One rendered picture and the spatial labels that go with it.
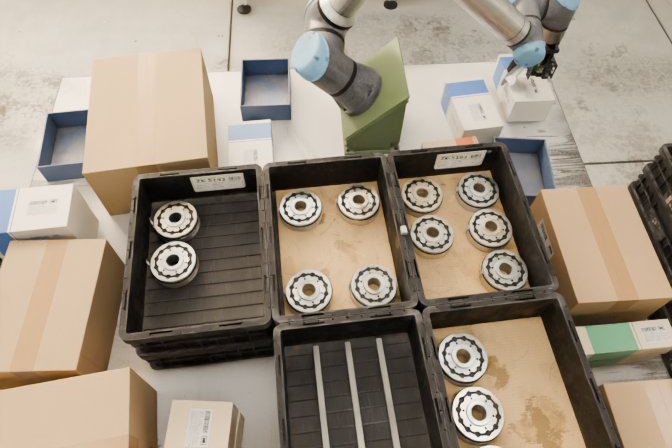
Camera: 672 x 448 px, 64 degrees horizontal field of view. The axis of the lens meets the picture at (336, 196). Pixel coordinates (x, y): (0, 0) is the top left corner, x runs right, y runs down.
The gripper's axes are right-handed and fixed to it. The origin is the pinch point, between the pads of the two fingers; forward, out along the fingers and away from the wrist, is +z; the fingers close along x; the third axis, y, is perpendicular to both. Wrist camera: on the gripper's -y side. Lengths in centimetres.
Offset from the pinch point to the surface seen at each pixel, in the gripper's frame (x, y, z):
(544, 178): -0.2, 31.5, 6.0
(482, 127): -16.9, 17.6, -0.9
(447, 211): -33, 47, -5
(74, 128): -137, 4, 8
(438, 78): -23.0, -11.3, 8.3
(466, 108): -20.0, 10.2, -0.9
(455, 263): -34, 61, -5
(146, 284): -105, 62, -5
